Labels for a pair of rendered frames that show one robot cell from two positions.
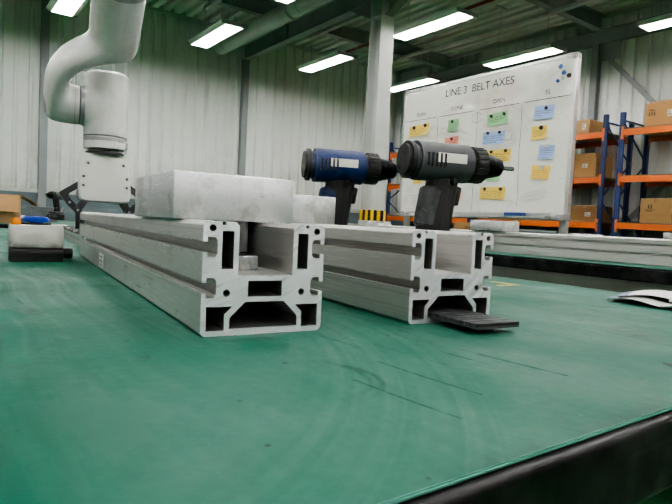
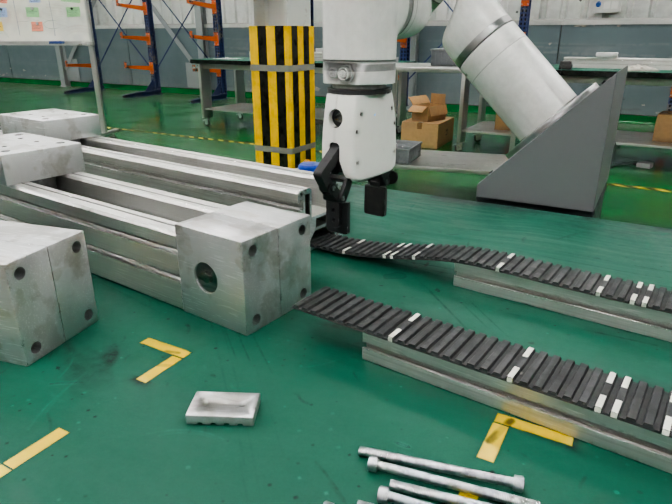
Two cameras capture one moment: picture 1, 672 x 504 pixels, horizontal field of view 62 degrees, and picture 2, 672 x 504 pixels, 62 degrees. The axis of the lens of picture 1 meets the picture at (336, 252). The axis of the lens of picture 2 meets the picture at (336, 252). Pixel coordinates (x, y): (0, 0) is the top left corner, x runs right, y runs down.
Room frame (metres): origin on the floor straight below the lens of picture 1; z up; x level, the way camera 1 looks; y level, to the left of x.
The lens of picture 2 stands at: (1.78, 0.18, 1.05)
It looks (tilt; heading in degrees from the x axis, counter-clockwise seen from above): 21 degrees down; 156
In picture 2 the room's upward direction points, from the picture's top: straight up
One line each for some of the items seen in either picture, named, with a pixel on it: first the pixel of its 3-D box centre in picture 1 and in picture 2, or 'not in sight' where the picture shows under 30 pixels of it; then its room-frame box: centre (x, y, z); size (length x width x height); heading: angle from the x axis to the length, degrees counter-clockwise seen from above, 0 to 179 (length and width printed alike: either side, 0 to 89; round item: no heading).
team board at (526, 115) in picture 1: (474, 214); not in sight; (4.02, -0.97, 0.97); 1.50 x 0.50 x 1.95; 36
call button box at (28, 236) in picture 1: (41, 241); not in sight; (0.96, 0.50, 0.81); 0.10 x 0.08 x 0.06; 120
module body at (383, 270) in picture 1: (277, 249); (24, 199); (0.87, 0.09, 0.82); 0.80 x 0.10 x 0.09; 30
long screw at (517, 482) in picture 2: not in sight; (438, 466); (1.54, 0.36, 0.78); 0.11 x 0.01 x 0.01; 48
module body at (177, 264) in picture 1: (151, 246); (135, 174); (0.78, 0.26, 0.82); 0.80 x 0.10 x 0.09; 30
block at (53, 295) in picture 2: not in sight; (23, 283); (1.22, 0.11, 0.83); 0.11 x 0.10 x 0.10; 138
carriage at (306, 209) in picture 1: (278, 217); (17, 165); (0.87, 0.09, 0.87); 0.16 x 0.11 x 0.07; 30
